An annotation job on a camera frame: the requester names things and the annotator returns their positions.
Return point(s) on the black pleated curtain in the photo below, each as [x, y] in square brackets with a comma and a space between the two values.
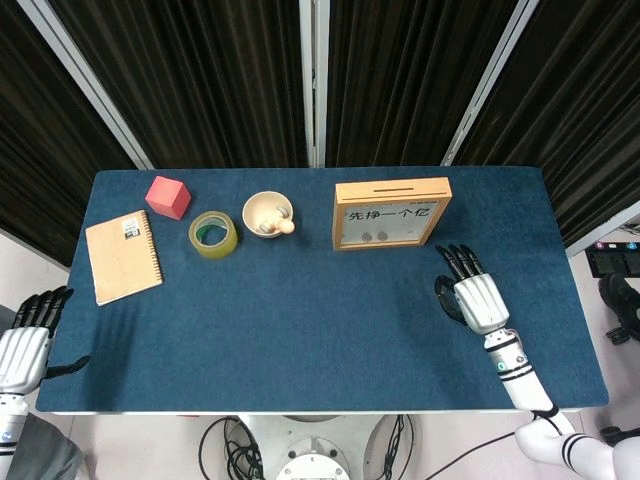
[575, 100]
[400, 85]
[200, 85]
[40, 150]

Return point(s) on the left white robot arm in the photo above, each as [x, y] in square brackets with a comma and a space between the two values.
[10, 425]

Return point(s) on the black device with stickers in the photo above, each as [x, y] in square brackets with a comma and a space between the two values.
[612, 262]

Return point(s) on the black shoe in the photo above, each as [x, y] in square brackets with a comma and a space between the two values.
[622, 300]

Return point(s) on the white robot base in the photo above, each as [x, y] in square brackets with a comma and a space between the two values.
[310, 462]

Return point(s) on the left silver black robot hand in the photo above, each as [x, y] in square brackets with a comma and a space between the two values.
[22, 357]

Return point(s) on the beige ribbed bowl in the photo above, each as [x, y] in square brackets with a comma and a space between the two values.
[250, 215]

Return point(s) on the yellow packing tape roll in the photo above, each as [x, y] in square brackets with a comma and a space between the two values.
[220, 251]

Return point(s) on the beige spiral notebook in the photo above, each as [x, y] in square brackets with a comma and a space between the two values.
[122, 260]

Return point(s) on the grey trouser leg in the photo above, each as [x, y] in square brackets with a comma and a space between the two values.
[50, 450]

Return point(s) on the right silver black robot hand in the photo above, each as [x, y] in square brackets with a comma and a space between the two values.
[482, 302]

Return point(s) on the black chair caster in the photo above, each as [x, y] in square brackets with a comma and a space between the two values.
[614, 434]
[617, 336]

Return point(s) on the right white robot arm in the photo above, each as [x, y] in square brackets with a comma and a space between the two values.
[522, 385]

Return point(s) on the grey partition post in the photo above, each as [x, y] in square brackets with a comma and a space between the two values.
[600, 232]
[86, 80]
[307, 75]
[481, 100]

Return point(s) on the wooden coin bank box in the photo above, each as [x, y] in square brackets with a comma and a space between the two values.
[350, 192]

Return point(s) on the blue table cloth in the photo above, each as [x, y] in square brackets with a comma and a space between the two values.
[300, 325]

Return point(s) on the pink foam cube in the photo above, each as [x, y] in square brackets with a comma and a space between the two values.
[167, 197]

